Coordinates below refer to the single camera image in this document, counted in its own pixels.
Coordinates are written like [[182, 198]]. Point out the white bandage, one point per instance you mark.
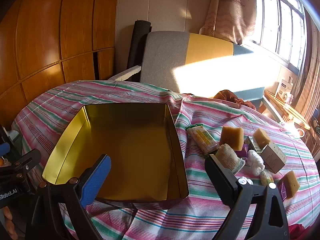
[[228, 156]]

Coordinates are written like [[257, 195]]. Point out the small green box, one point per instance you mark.
[[252, 143]]

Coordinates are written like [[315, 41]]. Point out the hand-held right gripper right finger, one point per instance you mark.
[[223, 180]]

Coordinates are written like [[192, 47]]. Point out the white tape roll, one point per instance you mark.
[[296, 132]]

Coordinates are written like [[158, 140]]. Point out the grey cardboard box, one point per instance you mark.
[[273, 157]]

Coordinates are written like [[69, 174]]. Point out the small yellow packet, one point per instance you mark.
[[266, 178]]

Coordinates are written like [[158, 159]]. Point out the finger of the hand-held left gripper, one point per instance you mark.
[[25, 160]]

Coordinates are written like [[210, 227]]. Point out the patterned beige curtain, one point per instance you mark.
[[230, 10]]

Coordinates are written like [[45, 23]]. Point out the yellow sponge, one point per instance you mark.
[[291, 183], [231, 137], [261, 136]]

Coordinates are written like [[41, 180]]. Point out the person's left hand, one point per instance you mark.
[[8, 221]]

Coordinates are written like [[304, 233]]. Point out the black rolled mat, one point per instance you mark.
[[136, 45]]

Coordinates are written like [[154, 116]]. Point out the white foam piece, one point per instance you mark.
[[125, 73]]

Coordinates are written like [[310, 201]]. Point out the magenta cloth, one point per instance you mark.
[[297, 232]]

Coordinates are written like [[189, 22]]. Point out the grey metal rail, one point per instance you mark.
[[272, 111]]

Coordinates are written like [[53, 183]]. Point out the brown cloth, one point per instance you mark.
[[225, 95]]

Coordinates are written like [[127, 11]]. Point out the striped beige curtain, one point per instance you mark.
[[310, 80]]

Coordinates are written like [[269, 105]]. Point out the striped pink green blanket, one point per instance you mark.
[[150, 220]]

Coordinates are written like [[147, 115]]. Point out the green cracker packet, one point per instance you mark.
[[202, 137]]

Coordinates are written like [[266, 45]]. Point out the pink cup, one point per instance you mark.
[[288, 98]]

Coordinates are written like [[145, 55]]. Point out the purple snack packet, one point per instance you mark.
[[242, 153], [282, 191]]

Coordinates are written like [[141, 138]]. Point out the window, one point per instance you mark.
[[280, 22]]

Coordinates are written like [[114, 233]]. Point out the gold tin box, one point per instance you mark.
[[125, 150]]

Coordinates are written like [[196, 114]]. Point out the white plastic item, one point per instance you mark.
[[256, 163]]

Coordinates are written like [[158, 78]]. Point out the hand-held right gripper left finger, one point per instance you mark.
[[96, 180]]

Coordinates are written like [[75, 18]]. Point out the wooden wardrobe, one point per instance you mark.
[[50, 30]]

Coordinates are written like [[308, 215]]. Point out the white appliance box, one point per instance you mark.
[[283, 88]]

